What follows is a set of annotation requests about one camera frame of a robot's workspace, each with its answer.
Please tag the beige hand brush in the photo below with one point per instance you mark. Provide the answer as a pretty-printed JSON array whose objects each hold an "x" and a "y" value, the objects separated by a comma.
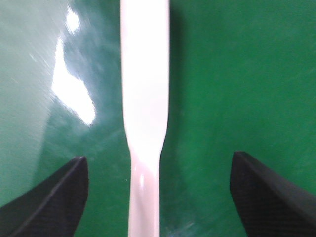
[{"x": 144, "y": 29}]

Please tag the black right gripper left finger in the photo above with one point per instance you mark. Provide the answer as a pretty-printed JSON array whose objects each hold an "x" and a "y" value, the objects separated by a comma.
[{"x": 53, "y": 208}]

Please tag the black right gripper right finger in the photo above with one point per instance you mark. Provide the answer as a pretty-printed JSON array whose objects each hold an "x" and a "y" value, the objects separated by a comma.
[{"x": 268, "y": 204}]

